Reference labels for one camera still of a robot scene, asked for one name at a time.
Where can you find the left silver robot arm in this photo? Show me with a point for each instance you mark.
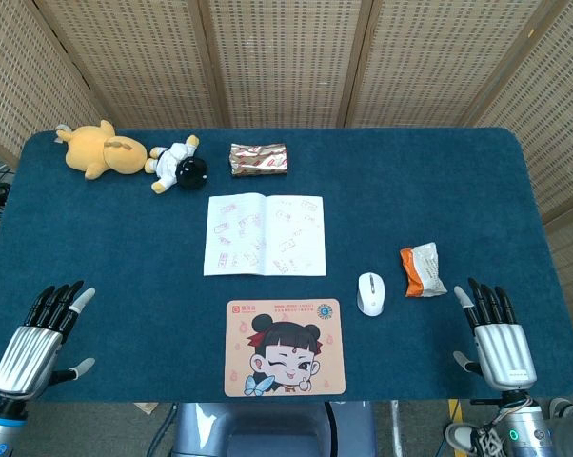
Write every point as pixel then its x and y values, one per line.
pixel 1 426

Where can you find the woven bamboo folding screen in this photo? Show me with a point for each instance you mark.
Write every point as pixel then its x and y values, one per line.
pixel 286 62

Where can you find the gold foil packet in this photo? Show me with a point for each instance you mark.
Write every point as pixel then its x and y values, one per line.
pixel 259 159

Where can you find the yellow plush toy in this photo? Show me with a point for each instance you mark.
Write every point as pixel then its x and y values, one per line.
pixel 101 152

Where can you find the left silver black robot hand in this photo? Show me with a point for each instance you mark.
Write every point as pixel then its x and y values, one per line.
pixel 27 350

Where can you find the orange white snack bag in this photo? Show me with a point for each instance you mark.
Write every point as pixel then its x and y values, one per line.
pixel 422 269

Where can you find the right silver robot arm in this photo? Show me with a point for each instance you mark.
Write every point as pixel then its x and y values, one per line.
pixel 524 426

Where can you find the blue felt table cover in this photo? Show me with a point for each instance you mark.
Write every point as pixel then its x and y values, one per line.
pixel 124 247

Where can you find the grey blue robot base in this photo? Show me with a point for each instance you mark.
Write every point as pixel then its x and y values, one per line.
pixel 272 428

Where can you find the black haired white clothed doll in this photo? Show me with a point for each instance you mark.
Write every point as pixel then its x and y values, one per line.
pixel 174 164

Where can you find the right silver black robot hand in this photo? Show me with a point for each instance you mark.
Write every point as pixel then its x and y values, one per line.
pixel 503 350

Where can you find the cartoon girl mouse pad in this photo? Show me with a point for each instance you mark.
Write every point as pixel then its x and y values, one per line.
pixel 284 350

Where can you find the open stamped notebook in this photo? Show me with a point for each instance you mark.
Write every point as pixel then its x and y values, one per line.
pixel 265 235

